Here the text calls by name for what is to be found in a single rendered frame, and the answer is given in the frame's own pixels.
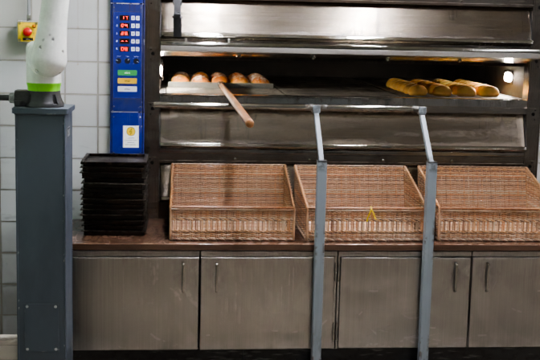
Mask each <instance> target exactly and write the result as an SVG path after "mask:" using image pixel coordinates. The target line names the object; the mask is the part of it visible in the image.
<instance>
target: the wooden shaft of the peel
mask: <svg viewBox="0 0 540 360"><path fill-rule="evenodd" d="M219 87H220V88H221V90H222V91H223V93H224V95H225V96H226V98H227V99H228V100H229V101H230V103H231V105H232V106H233V108H234V109H235V110H236V112H237V113H238V114H239V116H240V118H241V119H242V120H243V122H244V124H245V125H246V126H247V127H248V128H252V127H253V126H254V121H253V119H251V118H250V116H249V115H248V114H247V112H246V111H245V110H244V108H243V107H242V106H241V104H240V103H239V102H238V101H237V99H236V98H235V97H234V96H233V95H232V93H231V92H230V90H229V89H228V88H227V86H226V85H225V84H224V83H221V84H220V85H219Z"/></svg>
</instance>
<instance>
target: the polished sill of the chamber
mask: <svg viewBox="0 0 540 360"><path fill-rule="evenodd" d="M232 95H233V96H234V97H235V98H236V99H237V101H238V102H239V103H267V104H367V105H418V106H427V107H473V108H527V100H524V99H483V98H435V97H387V96H292V95H244V94H232ZM159 101H166V102H216V103H230V101H229V100H228V99H227V98H226V96H225V95H224V94H196V93H160V94H159Z"/></svg>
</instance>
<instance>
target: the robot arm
mask: <svg viewBox="0 0 540 360"><path fill-rule="evenodd" d="M69 1H70V0H42V2H41V9H40V14H39V23H38V27H37V31H36V35H35V41H31V42H29V43H28V44H27V47H26V66H27V89H17V90H14V92H10V94H9V95H0V100H8V101H9V102H10V103H12V104H13V103H14V106H25V107H30V108H60V107H63V106H64V102H63V100H62V97H61V94H60V87H61V84H62V71H63V70H64V69H65V67H66V65H67V61H68V58H67V31H68V8H69ZM173 5H174V15H172V18H173V19H174V37H182V16H181V5H182V0H173Z"/></svg>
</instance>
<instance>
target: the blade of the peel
mask: <svg viewBox="0 0 540 360"><path fill-rule="evenodd" d="M225 85H226V86H227V88H273V84H259V83H225ZM168 87H180V88H217V87H218V83H213V82H171V81H168Z"/></svg>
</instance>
